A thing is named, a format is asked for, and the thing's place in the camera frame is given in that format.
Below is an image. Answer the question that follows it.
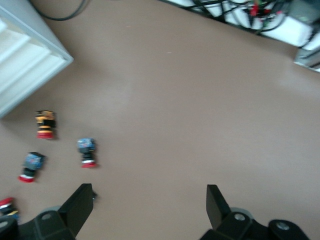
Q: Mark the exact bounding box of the white divided plastic tray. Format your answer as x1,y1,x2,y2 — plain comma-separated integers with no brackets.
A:
0,0,75,120

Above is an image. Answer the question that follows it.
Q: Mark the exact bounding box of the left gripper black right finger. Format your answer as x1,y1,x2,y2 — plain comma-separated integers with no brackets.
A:
199,184,311,240

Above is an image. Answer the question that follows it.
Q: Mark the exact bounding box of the silver metal bracket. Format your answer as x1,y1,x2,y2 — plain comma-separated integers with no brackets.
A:
293,47,320,74

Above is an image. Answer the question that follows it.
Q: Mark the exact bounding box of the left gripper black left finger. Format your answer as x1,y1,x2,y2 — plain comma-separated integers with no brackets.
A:
17,183,95,240

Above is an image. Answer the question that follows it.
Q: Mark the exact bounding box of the dark grey device box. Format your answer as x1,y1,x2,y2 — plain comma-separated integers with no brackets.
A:
287,0,320,25

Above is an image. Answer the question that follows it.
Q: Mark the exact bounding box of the black cable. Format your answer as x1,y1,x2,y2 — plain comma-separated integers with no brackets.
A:
28,0,88,21
191,0,251,27

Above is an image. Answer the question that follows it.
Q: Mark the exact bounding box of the red clip connector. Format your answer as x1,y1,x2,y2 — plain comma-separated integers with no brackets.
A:
248,1,273,18

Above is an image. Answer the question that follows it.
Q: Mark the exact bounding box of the orange-bodied red emergency stop button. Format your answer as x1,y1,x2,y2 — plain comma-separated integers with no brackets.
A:
34,109,58,140

